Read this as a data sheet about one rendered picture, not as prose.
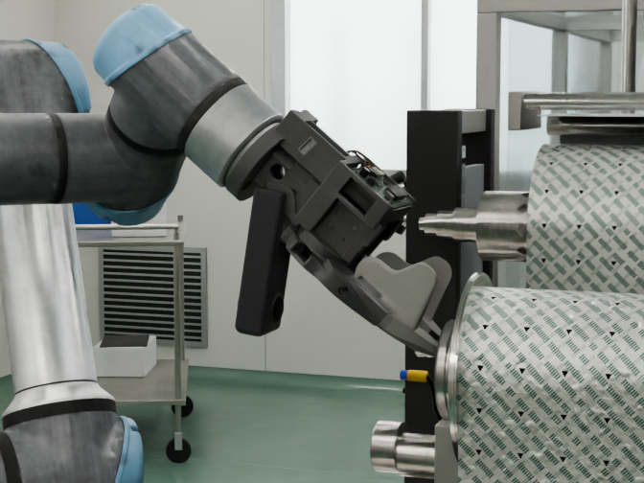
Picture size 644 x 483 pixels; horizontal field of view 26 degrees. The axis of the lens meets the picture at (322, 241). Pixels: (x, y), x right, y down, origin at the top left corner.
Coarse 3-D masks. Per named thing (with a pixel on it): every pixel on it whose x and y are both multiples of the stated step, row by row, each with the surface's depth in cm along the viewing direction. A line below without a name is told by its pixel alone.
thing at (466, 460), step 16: (464, 464) 98; (480, 464) 97; (496, 464) 97; (512, 464) 97; (528, 464) 96; (544, 464) 96; (560, 464) 96; (576, 464) 95; (592, 464) 95; (608, 464) 94; (464, 480) 98; (480, 480) 98; (496, 480) 97; (512, 480) 97; (528, 480) 96; (544, 480) 96; (560, 480) 96; (576, 480) 95; (592, 480) 95; (608, 480) 95; (624, 480) 94; (640, 480) 94
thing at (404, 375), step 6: (402, 372) 111; (408, 372) 111; (414, 372) 111; (420, 372) 111; (426, 372) 111; (402, 378) 111; (408, 378) 111; (414, 378) 111; (420, 378) 111; (426, 378) 111; (432, 384) 110; (432, 390) 110; (432, 396) 110; (432, 402) 110; (438, 414) 109; (438, 420) 109
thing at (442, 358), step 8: (448, 328) 102; (440, 336) 102; (448, 336) 101; (440, 344) 101; (448, 344) 101; (440, 352) 101; (448, 352) 101; (440, 360) 101; (440, 368) 101; (440, 376) 101; (440, 384) 101; (440, 392) 101; (440, 400) 101; (440, 408) 102; (448, 416) 102
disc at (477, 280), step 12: (480, 276) 103; (468, 288) 100; (468, 300) 99; (456, 324) 97; (456, 336) 97; (456, 348) 97; (456, 360) 97; (456, 372) 97; (456, 384) 97; (456, 396) 97; (456, 408) 97; (456, 420) 97; (456, 432) 98; (456, 444) 98; (456, 456) 99
